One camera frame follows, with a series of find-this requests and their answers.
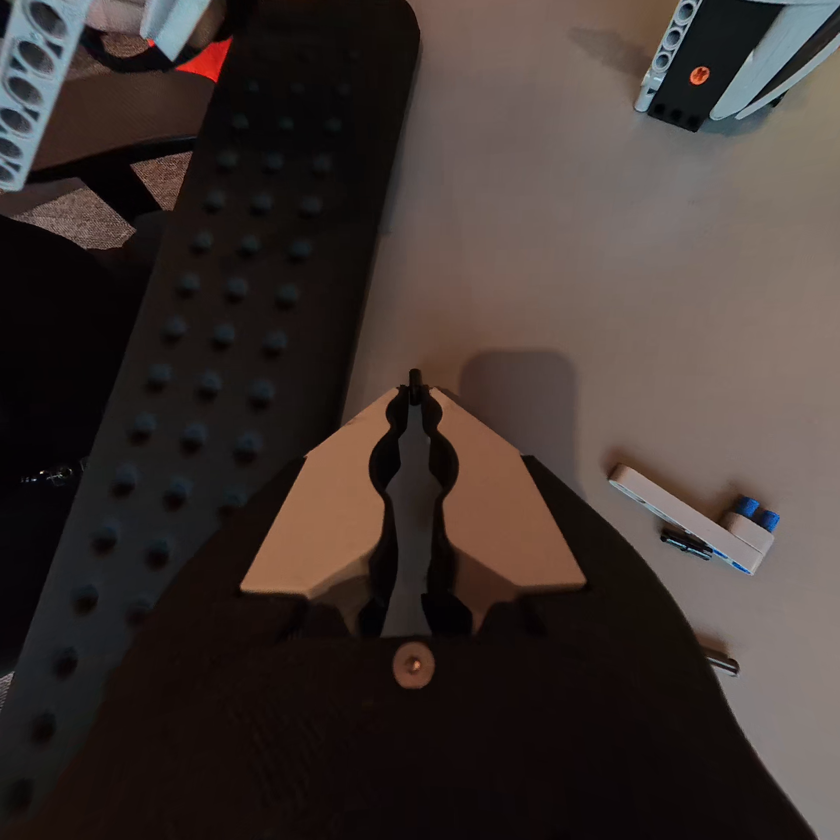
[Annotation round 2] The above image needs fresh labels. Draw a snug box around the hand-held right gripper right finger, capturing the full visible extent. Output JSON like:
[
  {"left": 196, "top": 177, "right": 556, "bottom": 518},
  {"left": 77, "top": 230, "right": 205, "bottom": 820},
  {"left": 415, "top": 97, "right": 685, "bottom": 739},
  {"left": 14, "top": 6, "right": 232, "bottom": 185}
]
[{"left": 419, "top": 386, "right": 588, "bottom": 636}]

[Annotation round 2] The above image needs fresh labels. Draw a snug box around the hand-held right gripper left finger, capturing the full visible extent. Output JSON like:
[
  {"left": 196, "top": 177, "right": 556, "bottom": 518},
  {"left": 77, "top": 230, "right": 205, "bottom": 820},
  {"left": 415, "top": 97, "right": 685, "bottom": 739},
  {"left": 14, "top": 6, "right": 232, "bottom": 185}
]
[{"left": 238, "top": 386, "right": 411, "bottom": 636}]

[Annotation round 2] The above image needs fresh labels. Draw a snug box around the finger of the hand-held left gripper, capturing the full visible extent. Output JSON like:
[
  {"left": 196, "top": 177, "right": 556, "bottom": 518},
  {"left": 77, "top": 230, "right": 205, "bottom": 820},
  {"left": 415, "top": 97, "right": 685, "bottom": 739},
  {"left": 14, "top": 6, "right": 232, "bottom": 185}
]
[{"left": 140, "top": 0, "right": 214, "bottom": 60}]

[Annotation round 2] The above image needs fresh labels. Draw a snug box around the long grey holed beam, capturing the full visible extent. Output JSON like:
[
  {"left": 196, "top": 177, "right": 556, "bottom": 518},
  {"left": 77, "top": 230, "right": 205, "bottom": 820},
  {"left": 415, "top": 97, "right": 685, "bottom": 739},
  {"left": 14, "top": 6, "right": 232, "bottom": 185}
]
[{"left": 0, "top": 0, "right": 89, "bottom": 193}]

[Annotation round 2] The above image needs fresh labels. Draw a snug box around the grey L-beam with blue pins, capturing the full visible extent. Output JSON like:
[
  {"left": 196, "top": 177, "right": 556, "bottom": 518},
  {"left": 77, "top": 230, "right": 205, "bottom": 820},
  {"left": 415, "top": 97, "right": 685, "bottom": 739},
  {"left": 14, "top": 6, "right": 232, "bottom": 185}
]
[{"left": 607, "top": 462, "right": 782, "bottom": 577}]

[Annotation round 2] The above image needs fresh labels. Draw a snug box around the grey desk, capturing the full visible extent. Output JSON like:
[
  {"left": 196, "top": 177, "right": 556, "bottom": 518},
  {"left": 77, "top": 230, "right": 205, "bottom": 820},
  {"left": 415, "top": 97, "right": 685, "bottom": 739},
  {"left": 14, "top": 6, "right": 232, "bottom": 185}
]
[{"left": 328, "top": 0, "right": 840, "bottom": 840}]

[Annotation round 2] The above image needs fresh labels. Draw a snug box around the black studded pad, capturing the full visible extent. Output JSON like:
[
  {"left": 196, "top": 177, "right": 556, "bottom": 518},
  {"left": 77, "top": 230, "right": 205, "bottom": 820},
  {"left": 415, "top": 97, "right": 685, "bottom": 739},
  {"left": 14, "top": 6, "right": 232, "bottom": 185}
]
[{"left": 0, "top": 0, "right": 421, "bottom": 821}]

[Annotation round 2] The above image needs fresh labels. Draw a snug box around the grey orange toy robot model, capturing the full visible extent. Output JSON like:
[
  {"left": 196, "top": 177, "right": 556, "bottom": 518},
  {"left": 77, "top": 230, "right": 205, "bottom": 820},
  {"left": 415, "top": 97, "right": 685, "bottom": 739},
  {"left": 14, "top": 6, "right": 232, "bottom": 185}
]
[{"left": 633, "top": 0, "right": 840, "bottom": 134}]

